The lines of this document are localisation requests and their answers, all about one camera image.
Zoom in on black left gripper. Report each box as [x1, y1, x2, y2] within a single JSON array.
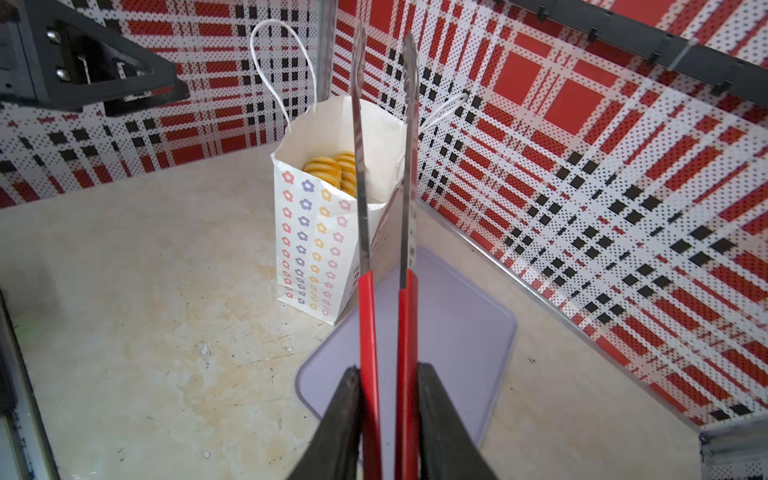
[[1, 1, 190, 117]]

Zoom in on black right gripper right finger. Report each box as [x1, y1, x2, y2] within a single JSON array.
[[417, 363, 497, 480]]

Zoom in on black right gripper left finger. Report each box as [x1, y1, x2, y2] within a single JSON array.
[[288, 367, 363, 480]]

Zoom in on red handled metal tongs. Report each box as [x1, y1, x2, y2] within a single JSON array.
[[349, 20, 421, 480]]

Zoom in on white printed paper bag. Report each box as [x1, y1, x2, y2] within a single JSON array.
[[248, 19, 470, 326]]

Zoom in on long ridged bread loaf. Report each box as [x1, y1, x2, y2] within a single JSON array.
[[302, 157, 342, 189]]

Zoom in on lilac plastic tray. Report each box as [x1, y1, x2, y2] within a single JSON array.
[[295, 247, 517, 479]]

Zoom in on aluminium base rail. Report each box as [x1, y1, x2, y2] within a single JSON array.
[[1, 302, 61, 479]]

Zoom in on black wall hook rail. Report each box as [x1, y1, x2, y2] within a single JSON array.
[[501, 1, 767, 108]]

